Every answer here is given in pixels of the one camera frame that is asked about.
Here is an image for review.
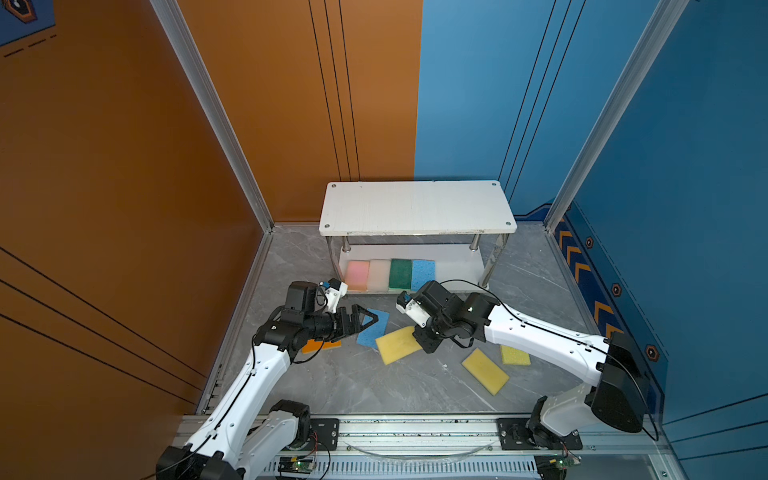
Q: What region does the right circuit board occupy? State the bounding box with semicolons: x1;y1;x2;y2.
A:
534;455;582;480

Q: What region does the yellow green sponge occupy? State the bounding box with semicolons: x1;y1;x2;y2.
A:
500;346;531;366

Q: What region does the orange sponge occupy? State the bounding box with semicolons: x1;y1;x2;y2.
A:
301;340;342;355

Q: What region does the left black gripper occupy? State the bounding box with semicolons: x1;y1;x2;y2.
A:
304;305;377;342

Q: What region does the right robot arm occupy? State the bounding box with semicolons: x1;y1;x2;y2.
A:
397;281;659;450

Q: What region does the pink sponge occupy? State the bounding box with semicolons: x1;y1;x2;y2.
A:
344;260;370;292

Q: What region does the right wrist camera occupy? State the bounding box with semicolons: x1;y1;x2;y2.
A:
396;291;431;328

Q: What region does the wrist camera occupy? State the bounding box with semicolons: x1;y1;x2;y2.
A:
318;278;348;314
396;291;431;328

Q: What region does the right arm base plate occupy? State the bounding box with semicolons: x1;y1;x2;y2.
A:
496;417;583;451

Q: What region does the left green circuit board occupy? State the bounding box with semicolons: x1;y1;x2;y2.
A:
276;457;316;478

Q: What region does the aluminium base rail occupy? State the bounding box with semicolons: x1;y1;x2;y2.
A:
259;413;686;479

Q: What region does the white two-tier shelf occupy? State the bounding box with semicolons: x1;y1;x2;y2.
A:
319;180;517;292

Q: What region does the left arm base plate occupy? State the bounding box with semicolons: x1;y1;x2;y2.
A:
307;417;340;452

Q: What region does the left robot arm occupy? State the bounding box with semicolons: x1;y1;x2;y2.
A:
151;279;378;479

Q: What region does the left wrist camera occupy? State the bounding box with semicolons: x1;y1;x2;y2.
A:
318;278;348;314

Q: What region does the light blue sponge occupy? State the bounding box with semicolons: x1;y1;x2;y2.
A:
410;259;436;291
356;309;390;350

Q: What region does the white beige sponge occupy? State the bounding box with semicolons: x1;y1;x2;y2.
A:
367;259;391;293

